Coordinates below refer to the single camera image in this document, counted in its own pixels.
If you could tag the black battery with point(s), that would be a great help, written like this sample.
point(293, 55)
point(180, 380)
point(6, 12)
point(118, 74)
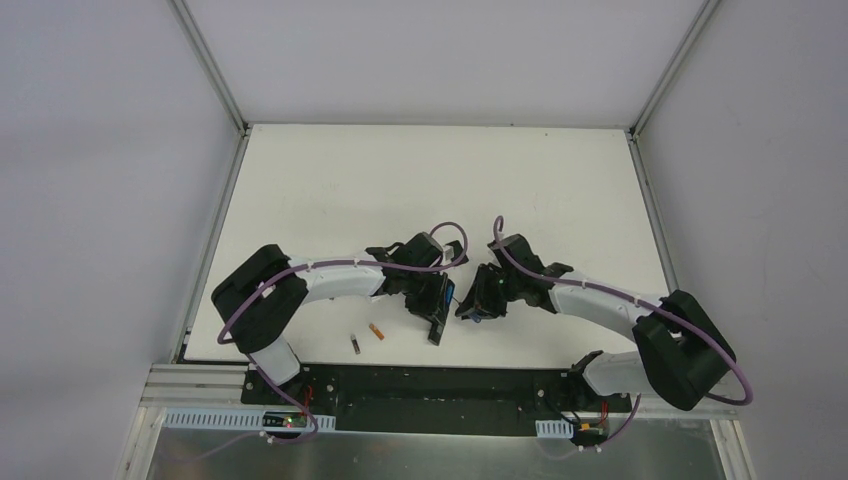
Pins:
point(355, 344)

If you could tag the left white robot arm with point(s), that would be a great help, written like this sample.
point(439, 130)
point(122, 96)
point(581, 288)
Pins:
point(258, 300)

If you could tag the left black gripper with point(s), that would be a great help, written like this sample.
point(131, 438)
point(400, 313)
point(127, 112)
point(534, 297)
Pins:
point(433, 307)

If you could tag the black remote control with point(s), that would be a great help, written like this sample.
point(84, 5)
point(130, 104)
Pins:
point(439, 310)

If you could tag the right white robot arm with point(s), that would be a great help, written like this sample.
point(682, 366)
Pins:
point(680, 355)

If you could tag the orange battery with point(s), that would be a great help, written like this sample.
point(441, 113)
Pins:
point(376, 331)

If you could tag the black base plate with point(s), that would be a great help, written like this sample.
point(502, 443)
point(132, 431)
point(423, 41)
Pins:
point(474, 419)

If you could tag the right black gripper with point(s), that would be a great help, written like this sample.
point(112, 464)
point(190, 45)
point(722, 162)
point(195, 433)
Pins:
point(478, 304)

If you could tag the left controller board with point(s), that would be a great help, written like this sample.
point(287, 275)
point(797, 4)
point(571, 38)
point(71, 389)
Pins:
point(270, 421)

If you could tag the controller board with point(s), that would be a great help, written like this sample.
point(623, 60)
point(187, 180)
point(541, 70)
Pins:
point(563, 429)
point(270, 421)

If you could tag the aluminium frame rail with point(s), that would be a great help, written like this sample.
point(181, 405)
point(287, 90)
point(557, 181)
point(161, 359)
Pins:
point(335, 389)

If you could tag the right controller board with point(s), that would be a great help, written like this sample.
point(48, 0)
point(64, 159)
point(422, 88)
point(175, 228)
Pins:
point(563, 429)

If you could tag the white remote control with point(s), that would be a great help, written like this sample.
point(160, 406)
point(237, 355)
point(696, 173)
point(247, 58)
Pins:
point(380, 298)

